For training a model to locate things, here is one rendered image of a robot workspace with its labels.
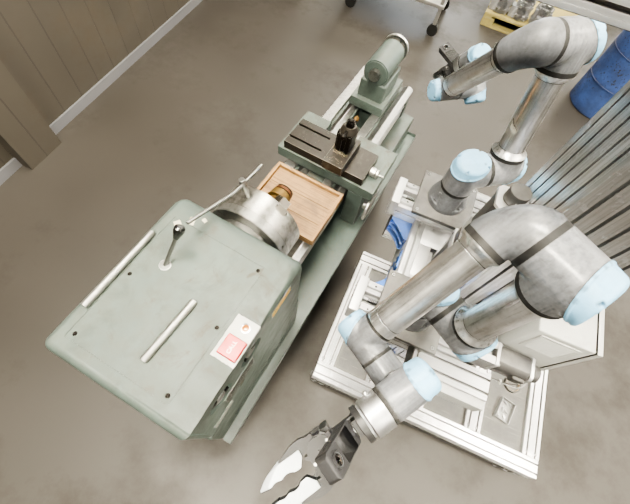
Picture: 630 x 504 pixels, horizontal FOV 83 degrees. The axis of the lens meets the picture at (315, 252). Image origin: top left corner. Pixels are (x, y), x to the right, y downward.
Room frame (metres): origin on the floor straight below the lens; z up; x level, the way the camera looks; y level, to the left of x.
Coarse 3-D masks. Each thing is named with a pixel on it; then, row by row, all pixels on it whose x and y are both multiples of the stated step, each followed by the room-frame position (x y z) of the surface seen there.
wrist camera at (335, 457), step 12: (336, 432) 0.02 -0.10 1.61; (348, 432) 0.02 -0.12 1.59; (324, 444) 0.00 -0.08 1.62; (336, 444) 0.00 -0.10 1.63; (348, 444) 0.00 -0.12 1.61; (324, 456) -0.02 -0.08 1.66; (336, 456) -0.02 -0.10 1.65; (348, 456) -0.01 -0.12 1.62; (324, 468) -0.03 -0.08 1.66; (336, 468) -0.03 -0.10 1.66; (336, 480) -0.05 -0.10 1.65
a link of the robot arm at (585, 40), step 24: (576, 24) 1.03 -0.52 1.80; (600, 24) 1.06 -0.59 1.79; (576, 48) 1.00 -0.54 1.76; (600, 48) 1.03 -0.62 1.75; (552, 72) 1.00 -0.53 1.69; (576, 72) 1.01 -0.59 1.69; (528, 96) 1.01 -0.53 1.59; (552, 96) 1.00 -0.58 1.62; (528, 120) 0.98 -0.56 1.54; (504, 144) 0.98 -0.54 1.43; (504, 168) 0.93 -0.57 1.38
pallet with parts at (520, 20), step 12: (492, 0) 4.54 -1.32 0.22; (504, 0) 4.47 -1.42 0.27; (516, 0) 4.84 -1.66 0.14; (528, 0) 4.55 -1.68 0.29; (492, 12) 4.48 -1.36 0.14; (504, 12) 4.46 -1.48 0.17; (516, 12) 4.45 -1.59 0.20; (528, 12) 4.43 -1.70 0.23; (540, 12) 4.38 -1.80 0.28; (552, 12) 4.38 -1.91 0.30; (564, 12) 4.80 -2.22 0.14; (492, 24) 4.48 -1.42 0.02; (516, 24) 4.37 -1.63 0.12
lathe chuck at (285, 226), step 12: (240, 192) 0.71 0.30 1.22; (252, 192) 0.71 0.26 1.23; (264, 192) 0.72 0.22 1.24; (240, 204) 0.66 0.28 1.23; (252, 204) 0.66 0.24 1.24; (264, 204) 0.67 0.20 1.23; (276, 204) 0.69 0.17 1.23; (264, 216) 0.63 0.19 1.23; (276, 216) 0.65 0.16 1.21; (288, 216) 0.67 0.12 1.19; (276, 228) 0.61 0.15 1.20; (288, 228) 0.64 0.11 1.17; (288, 240) 0.61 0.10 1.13; (288, 252) 0.60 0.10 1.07
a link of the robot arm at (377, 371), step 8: (392, 352) 0.20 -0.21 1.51; (376, 360) 0.17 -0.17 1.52; (384, 360) 0.17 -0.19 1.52; (392, 360) 0.18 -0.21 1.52; (368, 368) 0.15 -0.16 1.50; (376, 368) 0.15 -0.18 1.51; (384, 368) 0.16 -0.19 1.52; (392, 368) 0.16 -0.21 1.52; (376, 376) 0.14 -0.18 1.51; (384, 376) 0.14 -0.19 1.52; (376, 384) 0.13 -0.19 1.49
